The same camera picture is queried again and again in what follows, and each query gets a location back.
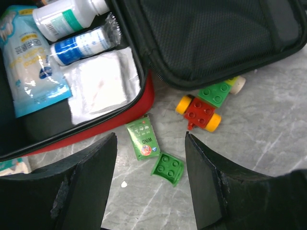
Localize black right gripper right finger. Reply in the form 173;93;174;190
185;133;307;230

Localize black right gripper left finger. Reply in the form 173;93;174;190
0;133;118;230

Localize plaster box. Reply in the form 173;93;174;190
0;157;32;176

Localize white gauze pad packet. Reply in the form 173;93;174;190
60;47;141;125

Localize blue cotton swab pouch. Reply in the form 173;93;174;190
0;5;72;117

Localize blue white bandage roll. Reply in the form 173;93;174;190
50;13;122;66

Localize white plastic medicine bottle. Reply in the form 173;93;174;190
33;0;110;42

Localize red medicine kit case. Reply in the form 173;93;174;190
0;0;307;161

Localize green curved toy brick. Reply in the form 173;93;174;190
151;151;184;187

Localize toy brick car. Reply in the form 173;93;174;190
176;76;246;132

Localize green wind oil packet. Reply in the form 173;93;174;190
125;115;161;161

